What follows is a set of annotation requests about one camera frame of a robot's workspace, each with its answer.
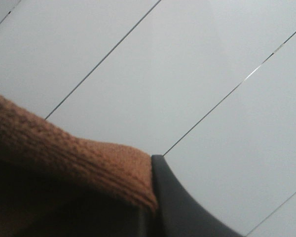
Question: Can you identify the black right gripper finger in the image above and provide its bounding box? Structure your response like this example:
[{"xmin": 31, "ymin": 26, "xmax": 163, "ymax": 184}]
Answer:
[{"xmin": 151, "ymin": 155, "xmax": 241, "ymax": 237}]

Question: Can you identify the brown microfibre towel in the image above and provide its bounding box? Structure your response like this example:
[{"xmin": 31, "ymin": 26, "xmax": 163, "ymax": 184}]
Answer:
[{"xmin": 0, "ymin": 95, "xmax": 158, "ymax": 237}]

